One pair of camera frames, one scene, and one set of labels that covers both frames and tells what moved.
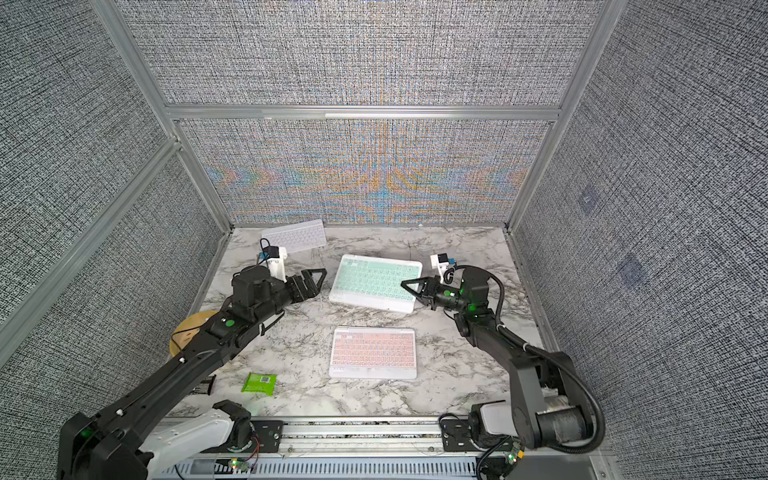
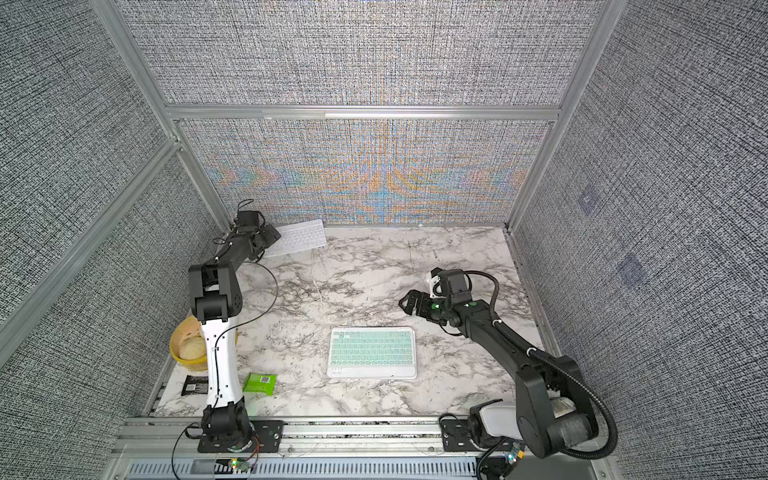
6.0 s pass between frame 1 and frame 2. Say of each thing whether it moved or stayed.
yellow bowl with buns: stayed
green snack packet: stayed
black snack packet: stayed
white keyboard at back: stayed
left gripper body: moved
